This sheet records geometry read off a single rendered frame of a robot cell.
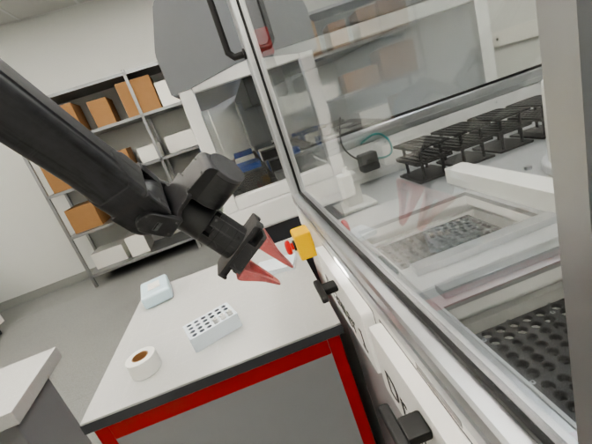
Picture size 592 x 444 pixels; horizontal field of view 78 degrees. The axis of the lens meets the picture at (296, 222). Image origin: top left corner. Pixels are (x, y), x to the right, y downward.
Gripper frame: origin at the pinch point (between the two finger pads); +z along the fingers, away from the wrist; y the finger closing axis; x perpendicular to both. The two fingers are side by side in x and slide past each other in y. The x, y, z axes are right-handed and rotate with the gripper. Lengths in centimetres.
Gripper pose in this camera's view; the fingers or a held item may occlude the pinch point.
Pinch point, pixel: (282, 271)
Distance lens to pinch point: 61.0
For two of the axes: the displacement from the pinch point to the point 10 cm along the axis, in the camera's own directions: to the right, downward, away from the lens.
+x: -2.0, -2.6, 9.4
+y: 5.9, -8.0, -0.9
